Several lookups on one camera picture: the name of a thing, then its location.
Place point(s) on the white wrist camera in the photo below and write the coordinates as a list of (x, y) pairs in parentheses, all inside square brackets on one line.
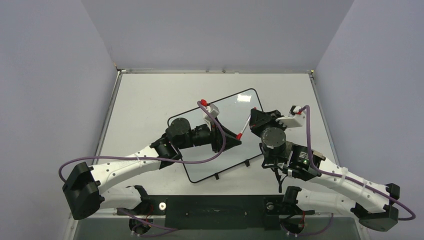
[(296, 118), (210, 112)]

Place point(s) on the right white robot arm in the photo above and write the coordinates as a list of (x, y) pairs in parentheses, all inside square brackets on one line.
[(372, 204)]

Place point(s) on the white whiteboard with black frame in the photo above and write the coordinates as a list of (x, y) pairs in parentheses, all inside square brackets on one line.
[(233, 113)]

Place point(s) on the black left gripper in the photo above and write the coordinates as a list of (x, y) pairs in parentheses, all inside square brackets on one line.
[(216, 137)]

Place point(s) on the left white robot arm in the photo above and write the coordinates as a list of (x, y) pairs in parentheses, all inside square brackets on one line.
[(88, 189)]

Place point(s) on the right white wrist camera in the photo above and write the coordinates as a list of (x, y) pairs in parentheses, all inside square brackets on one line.
[(296, 118)]

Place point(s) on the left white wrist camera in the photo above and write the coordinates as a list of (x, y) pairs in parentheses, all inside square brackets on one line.
[(210, 112)]

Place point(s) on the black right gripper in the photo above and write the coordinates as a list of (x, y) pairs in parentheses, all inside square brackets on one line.
[(271, 118)]

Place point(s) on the white marker pen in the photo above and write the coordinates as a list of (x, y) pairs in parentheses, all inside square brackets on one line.
[(245, 125)]

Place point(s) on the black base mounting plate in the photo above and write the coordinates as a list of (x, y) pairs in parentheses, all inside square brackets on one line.
[(219, 212)]

